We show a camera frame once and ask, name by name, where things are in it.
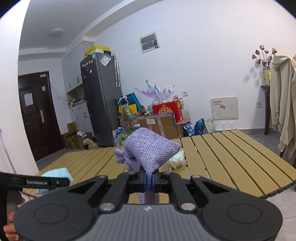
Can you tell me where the purple drawstring cloth bag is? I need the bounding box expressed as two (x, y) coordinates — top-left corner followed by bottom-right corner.
(115, 128), (181, 204)

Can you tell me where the light blue plush cloth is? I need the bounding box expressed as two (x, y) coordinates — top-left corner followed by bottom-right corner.
(36, 167), (74, 194)

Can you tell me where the person's left hand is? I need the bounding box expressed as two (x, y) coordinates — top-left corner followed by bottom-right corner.
(2, 197), (25, 241)

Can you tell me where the clear plastic bag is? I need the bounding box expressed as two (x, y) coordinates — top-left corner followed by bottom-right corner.
(165, 150), (186, 169)

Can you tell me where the large cardboard box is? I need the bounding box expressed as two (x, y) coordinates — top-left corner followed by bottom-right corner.
(138, 113), (191, 139)

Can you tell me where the red gift box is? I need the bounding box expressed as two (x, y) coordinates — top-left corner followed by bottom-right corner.
(152, 100), (183, 122)

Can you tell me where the blue gift bag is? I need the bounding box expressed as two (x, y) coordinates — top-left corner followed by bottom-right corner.
(114, 92), (142, 111)

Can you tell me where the open cardboard box floor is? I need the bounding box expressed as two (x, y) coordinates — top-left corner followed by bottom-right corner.
(61, 123), (93, 150)

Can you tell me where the tan folding slat table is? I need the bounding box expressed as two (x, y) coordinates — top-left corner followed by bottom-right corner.
(38, 130), (295, 198)

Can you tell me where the iridescent flower bouquet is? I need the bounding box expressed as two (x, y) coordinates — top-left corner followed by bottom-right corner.
(135, 80), (176, 102)

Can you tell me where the dark brown door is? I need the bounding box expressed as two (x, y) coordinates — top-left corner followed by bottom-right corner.
(18, 71), (64, 161)

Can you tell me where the dark grey refrigerator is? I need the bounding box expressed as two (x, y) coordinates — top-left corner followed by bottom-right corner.
(80, 53), (122, 147)

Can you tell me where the white kitchen cabinet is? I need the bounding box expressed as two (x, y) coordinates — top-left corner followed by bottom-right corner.
(62, 42), (94, 135)

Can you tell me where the yellow box on refrigerator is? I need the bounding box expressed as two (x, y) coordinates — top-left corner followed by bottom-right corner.
(85, 45), (111, 57)

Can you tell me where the yellow vase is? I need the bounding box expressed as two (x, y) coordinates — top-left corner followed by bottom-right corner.
(263, 68), (271, 85)

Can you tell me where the round ceiling lamp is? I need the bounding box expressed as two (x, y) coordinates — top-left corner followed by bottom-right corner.
(50, 28), (64, 38)

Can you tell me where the dried flower bouquet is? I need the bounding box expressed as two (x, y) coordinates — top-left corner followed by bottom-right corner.
(251, 45), (277, 69)

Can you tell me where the cream hanging jacket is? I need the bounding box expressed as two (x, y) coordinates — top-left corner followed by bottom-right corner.
(270, 55), (295, 158)

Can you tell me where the white wall heater panel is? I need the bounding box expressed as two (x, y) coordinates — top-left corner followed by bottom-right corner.
(210, 97), (239, 121)

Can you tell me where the wall electrical panel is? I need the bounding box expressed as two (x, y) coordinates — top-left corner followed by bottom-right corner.
(140, 31), (160, 53)

